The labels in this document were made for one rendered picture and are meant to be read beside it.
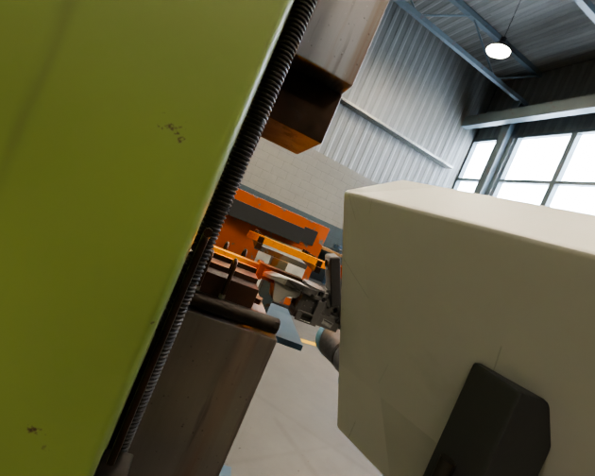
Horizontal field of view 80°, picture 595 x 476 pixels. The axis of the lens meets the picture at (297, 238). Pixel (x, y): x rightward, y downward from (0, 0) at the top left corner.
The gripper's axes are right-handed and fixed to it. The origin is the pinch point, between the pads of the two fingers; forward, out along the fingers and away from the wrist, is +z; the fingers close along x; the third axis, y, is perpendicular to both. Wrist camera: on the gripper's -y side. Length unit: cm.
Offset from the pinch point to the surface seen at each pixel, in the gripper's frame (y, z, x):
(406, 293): -10, 1, -51
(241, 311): 6.0, 5.1, -15.2
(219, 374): 17.6, 4.2, -16.0
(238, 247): 41, -33, 356
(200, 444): 30.6, 2.2, -15.9
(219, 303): 6.1, 9.1, -15.2
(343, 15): -45.4, 9.7, -17.5
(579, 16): -626, -493, 542
